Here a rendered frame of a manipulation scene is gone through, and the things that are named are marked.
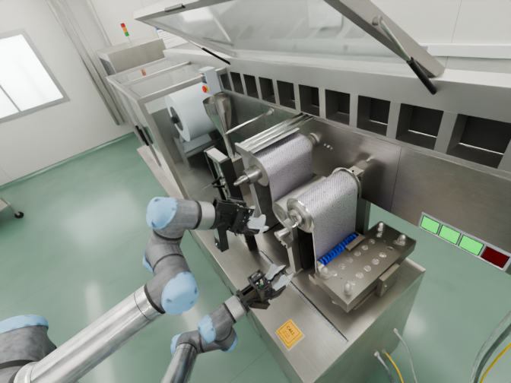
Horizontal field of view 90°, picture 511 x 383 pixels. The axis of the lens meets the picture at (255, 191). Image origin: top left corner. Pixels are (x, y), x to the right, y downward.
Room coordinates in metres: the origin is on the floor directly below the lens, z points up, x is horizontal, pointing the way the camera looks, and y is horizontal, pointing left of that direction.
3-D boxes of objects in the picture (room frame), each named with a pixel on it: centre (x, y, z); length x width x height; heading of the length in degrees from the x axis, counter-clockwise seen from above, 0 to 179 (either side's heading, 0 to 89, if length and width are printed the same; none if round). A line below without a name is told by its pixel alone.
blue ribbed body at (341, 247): (0.64, -0.28, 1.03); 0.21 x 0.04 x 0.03; 116
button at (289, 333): (0.42, 0.01, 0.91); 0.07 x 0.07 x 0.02; 26
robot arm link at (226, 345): (0.43, 0.25, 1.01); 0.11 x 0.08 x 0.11; 89
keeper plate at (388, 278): (0.50, -0.41, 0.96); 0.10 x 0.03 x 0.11; 116
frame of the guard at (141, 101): (2.09, 0.50, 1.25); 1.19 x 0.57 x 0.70; 26
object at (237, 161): (1.36, 0.08, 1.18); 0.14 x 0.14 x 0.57
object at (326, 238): (0.66, -0.27, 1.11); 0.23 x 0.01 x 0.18; 116
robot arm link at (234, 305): (0.46, 0.16, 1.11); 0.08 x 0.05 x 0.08; 26
